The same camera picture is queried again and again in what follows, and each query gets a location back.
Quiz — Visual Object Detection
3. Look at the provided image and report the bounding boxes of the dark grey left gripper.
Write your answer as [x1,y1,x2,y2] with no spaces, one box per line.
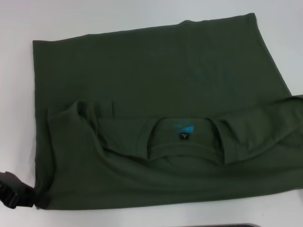
[0,171,37,210]

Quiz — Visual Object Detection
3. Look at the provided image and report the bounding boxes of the dark green FREE t-shirt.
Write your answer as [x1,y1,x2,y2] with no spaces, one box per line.
[32,12,303,211]

